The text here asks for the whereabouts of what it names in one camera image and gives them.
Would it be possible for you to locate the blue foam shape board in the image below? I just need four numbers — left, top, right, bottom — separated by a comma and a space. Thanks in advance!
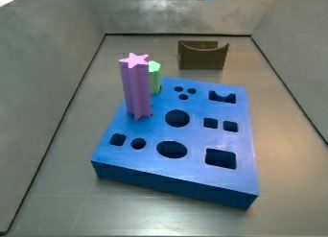
91, 77, 260, 209

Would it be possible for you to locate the green hexagonal prism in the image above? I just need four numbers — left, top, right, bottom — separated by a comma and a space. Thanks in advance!
148, 60, 161, 94

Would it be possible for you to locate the purple star prism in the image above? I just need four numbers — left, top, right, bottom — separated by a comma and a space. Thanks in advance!
119, 53, 151, 120

